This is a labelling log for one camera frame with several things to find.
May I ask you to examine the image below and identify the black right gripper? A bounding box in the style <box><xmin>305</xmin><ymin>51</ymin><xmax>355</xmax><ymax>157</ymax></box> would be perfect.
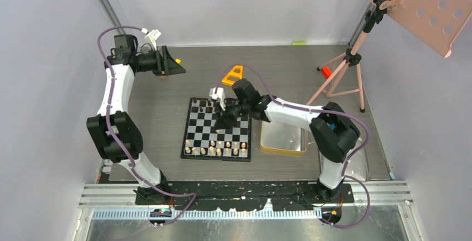
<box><xmin>214</xmin><ymin>98</ymin><xmax>250</xmax><ymax>130</ymax></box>

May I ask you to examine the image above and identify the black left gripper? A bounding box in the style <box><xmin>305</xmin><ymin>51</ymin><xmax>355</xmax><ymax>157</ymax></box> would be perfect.
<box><xmin>136</xmin><ymin>46</ymin><xmax>186</xmax><ymax>77</ymax></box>

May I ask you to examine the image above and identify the black white chess board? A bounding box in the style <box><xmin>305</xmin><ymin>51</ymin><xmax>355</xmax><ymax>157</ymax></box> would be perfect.
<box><xmin>180</xmin><ymin>97</ymin><xmax>252</xmax><ymax>162</ymax></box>

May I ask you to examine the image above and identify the orange triangular plastic frame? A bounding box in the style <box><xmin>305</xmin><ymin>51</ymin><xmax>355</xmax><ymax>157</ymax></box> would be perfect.
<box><xmin>221</xmin><ymin>65</ymin><xmax>244</xmax><ymax>86</ymax></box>

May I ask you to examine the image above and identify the gold tin box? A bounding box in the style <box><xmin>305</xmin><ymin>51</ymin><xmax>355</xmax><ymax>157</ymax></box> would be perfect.
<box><xmin>260</xmin><ymin>121</ymin><xmax>308</xmax><ymax>157</ymax></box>

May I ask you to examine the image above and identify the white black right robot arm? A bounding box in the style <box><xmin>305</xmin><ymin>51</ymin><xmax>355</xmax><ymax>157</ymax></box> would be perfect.
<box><xmin>209</xmin><ymin>78</ymin><xmax>360</xmax><ymax>203</ymax></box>

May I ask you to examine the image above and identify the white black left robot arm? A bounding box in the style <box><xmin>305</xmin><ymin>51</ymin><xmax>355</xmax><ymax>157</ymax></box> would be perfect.
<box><xmin>86</xmin><ymin>34</ymin><xmax>186</xmax><ymax>204</ymax></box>

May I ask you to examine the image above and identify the red block near stand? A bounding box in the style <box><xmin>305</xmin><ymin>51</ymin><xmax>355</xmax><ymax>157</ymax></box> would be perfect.
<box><xmin>321</xmin><ymin>67</ymin><xmax>332</xmax><ymax>79</ymax></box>

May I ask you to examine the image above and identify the silver tin lid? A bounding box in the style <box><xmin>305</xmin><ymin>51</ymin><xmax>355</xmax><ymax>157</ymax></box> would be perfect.
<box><xmin>317</xmin><ymin>141</ymin><xmax>370</xmax><ymax>183</ymax></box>

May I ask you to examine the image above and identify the pink music stand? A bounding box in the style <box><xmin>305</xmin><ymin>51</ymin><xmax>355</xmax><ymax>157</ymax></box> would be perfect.
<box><xmin>307</xmin><ymin>0</ymin><xmax>471</xmax><ymax>112</ymax></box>

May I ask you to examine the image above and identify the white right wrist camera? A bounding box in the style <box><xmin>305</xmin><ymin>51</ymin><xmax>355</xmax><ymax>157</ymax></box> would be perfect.
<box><xmin>209</xmin><ymin>87</ymin><xmax>226</xmax><ymax>111</ymax></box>

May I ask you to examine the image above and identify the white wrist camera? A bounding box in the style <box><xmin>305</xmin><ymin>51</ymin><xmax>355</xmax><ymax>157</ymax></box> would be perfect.
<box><xmin>209</xmin><ymin>87</ymin><xmax>226</xmax><ymax>111</ymax></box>
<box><xmin>141</xmin><ymin>28</ymin><xmax>161</xmax><ymax>51</ymax></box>

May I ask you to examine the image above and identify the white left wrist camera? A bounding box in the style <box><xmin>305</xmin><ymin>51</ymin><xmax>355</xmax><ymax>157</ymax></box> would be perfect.
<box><xmin>141</xmin><ymin>28</ymin><xmax>161</xmax><ymax>51</ymax></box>

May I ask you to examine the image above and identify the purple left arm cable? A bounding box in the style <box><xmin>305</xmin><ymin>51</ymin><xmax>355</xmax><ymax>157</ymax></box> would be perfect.
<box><xmin>97</xmin><ymin>26</ymin><xmax>198</xmax><ymax>227</ymax></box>

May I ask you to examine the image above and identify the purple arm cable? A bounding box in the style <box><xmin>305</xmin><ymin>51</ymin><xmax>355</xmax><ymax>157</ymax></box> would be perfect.
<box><xmin>214</xmin><ymin>64</ymin><xmax>371</xmax><ymax>230</ymax></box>
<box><xmin>97</xmin><ymin>26</ymin><xmax>198</xmax><ymax>227</ymax></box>

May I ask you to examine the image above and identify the green block at wall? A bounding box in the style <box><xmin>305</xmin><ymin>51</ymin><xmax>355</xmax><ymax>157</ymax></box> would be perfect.
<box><xmin>291</xmin><ymin>41</ymin><xmax>307</xmax><ymax>46</ymax></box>

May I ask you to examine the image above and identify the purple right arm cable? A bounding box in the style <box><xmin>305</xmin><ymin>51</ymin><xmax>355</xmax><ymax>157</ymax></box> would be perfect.
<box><xmin>214</xmin><ymin>64</ymin><xmax>371</xmax><ymax>230</ymax></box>

